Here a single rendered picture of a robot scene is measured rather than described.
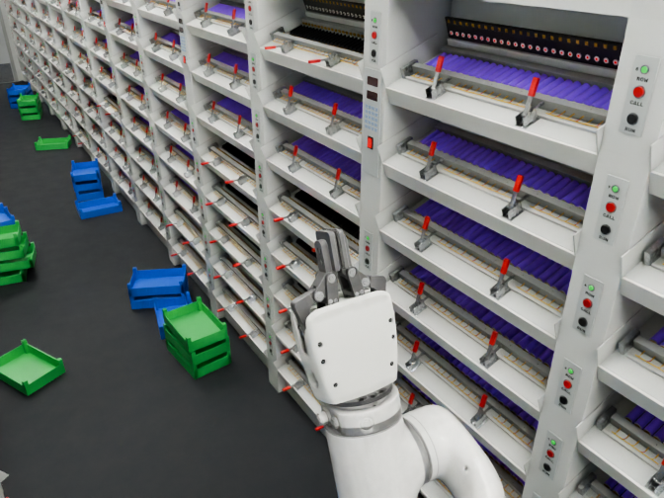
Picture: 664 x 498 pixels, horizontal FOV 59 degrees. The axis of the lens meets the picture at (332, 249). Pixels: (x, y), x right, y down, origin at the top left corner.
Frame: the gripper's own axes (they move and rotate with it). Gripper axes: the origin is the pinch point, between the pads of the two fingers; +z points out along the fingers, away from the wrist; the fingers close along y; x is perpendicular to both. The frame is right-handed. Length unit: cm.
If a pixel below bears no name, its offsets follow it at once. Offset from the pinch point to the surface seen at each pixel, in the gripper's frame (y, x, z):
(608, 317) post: 62, -19, -30
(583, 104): 69, -25, 9
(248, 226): 54, -191, -17
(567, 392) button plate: 62, -30, -48
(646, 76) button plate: 62, -8, 12
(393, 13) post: 60, -68, 38
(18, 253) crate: -39, -341, -19
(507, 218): 61, -41, -11
